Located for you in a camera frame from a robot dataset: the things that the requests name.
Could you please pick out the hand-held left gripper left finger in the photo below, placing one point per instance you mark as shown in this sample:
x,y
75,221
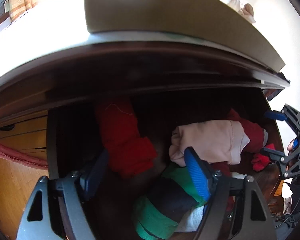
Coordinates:
x,y
97,173

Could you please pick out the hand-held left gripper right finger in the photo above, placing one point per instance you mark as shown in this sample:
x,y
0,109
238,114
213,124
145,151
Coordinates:
x,y
196,172

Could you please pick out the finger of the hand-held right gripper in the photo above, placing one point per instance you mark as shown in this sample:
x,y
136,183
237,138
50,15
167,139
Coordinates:
x,y
271,153
275,115

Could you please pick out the dark red underwear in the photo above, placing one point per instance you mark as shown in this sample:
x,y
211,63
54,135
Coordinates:
x,y
252,135

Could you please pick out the pale pink underwear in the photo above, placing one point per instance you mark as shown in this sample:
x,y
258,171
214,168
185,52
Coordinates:
x,y
207,140

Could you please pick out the red fleece underwear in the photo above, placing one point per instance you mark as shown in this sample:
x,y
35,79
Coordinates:
x,y
125,142

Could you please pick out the dark wooden drawer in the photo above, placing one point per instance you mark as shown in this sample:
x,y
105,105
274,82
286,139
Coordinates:
x,y
52,155

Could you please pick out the green navy striped underwear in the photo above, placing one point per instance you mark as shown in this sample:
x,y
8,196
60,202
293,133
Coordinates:
x,y
155,220

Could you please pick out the shallow white box tray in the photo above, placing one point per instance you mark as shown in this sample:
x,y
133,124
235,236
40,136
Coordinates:
x,y
165,17

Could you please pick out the small red cloth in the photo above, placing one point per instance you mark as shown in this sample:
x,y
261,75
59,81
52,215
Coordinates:
x,y
261,161

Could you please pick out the white cloth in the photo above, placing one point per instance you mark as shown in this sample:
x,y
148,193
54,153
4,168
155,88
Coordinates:
x,y
192,220

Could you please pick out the pink cloth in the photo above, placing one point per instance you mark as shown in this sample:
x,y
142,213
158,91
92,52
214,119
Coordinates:
x,y
12,153

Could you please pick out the light wooden cabinet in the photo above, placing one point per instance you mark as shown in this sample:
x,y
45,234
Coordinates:
x,y
17,130

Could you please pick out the table with cloud tablecloth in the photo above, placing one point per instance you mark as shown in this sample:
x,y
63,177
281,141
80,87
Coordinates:
x,y
40,42

